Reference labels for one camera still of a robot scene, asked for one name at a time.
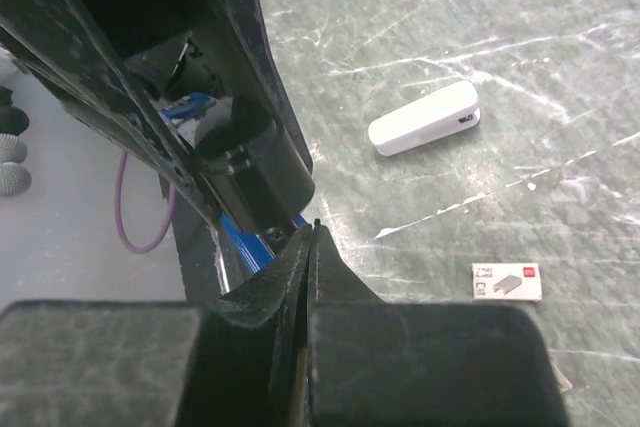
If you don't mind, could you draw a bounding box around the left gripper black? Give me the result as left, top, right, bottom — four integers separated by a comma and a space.
1, 0, 315, 224

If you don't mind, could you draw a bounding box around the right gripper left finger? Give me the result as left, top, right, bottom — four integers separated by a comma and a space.
1, 226, 310, 426

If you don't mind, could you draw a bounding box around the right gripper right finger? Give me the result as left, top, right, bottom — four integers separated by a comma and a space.
307, 224, 570, 426

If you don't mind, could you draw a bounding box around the white stapler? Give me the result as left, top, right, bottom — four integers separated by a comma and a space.
367, 81, 481, 157

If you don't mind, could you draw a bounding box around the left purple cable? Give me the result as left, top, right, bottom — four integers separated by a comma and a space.
115, 149, 177, 254

